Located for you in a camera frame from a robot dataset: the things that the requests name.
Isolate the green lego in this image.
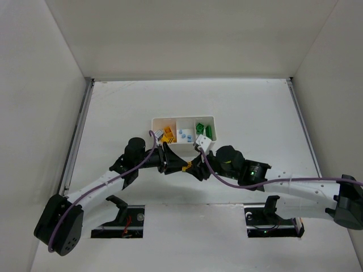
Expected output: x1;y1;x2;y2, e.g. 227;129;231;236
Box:
205;125;213;140

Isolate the white divided sorting tray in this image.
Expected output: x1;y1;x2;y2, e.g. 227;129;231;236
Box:
151;116;217;155

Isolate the yellow long lego brick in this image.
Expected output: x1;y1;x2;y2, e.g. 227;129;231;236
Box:
161;135;177;144

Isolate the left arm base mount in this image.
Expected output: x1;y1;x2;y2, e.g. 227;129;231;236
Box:
90;195;145;239

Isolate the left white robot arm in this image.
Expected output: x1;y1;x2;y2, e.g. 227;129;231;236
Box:
33;137;188;256

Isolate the green square lego brick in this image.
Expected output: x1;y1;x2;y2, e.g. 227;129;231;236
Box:
196;122;205;134

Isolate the right aluminium frame rail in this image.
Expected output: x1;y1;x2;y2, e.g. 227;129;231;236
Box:
286;78;322;177

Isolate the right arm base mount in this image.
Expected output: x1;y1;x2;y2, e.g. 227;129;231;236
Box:
244;195;305;238

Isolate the aluminium frame rail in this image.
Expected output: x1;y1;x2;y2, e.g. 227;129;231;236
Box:
286;78;322;177
54;77;95;195

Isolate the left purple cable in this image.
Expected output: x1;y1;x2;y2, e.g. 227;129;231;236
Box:
47;130;159;253

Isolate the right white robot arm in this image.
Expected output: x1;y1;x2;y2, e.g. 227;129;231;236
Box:
182;146;362;230

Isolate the yellow curved lego brick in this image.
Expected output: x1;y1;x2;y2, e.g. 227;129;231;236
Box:
163;126;174;138

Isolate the left aluminium frame rail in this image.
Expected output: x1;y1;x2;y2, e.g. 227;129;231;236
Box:
54;77;95;195

